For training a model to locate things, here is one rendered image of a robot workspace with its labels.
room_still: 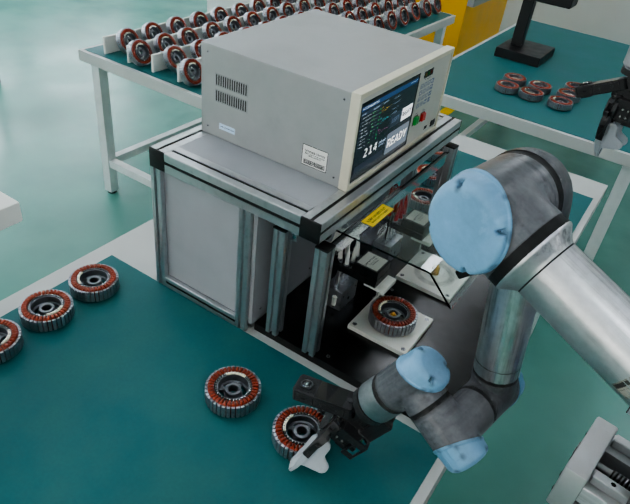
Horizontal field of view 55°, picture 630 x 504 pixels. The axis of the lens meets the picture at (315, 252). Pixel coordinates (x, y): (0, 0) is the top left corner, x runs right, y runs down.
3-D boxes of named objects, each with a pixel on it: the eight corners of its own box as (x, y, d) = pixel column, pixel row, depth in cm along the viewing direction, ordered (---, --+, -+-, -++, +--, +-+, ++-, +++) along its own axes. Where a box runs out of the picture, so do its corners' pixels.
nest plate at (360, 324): (432, 322, 144) (433, 319, 143) (404, 358, 134) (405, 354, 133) (378, 296, 150) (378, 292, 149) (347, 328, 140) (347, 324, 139)
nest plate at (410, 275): (470, 275, 161) (471, 272, 161) (447, 303, 151) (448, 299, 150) (419, 253, 167) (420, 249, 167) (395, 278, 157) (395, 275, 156)
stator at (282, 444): (337, 428, 119) (339, 415, 117) (317, 473, 110) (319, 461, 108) (285, 408, 121) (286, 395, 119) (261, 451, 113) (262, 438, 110)
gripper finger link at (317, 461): (309, 494, 107) (343, 456, 107) (283, 473, 107) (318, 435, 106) (308, 485, 110) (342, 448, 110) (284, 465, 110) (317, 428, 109)
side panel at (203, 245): (252, 325, 140) (260, 207, 121) (244, 331, 138) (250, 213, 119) (165, 275, 151) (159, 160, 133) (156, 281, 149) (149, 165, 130)
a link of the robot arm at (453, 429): (511, 431, 96) (468, 373, 98) (472, 471, 89) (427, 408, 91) (480, 443, 102) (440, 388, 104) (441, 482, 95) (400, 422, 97)
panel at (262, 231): (387, 211, 184) (406, 119, 166) (251, 324, 137) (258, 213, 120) (384, 209, 184) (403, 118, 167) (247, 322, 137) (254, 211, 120)
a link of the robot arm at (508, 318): (529, 121, 87) (475, 376, 112) (489, 139, 80) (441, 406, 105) (610, 142, 80) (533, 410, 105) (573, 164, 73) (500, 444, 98)
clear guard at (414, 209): (495, 253, 129) (503, 230, 125) (451, 310, 112) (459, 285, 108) (364, 197, 142) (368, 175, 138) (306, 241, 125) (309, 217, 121)
